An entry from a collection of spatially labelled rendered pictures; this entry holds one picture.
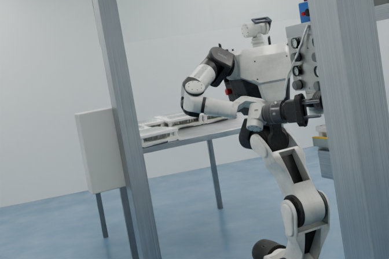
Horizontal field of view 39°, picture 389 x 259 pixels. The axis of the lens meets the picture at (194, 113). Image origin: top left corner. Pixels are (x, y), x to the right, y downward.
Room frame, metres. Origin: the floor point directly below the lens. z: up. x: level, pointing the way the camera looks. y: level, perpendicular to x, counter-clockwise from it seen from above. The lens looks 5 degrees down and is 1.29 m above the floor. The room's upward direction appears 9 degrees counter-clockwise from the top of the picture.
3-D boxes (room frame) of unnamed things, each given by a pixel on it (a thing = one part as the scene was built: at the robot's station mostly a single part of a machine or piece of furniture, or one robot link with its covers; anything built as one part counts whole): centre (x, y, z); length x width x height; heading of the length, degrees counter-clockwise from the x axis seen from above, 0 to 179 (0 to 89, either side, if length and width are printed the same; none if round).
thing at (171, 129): (3.21, 0.27, 0.93); 0.25 x 0.24 x 0.02; 117
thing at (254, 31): (2.48, -0.33, 1.38); 0.10 x 0.07 x 0.09; 113
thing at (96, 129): (1.77, 0.29, 1.06); 0.17 x 0.06 x 0.26; 113
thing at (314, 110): (2.29, -0.51, 1.04); 0.11 x 0.11 x 0.11; 15
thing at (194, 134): (3.90, 0.19, 0.85); 1.50 x 1.10 x 0.04; 17
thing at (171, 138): (3.21, 0.27, 0.88); 0.24 x 0.24 x 0.02; 27
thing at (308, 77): (1.87, -0.46, 1.23); 0.22 x 0.11 x 0.20; 23
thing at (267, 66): (2.54, -0.31, 1.18); 0.34 x 0.30 x 0.36; 113
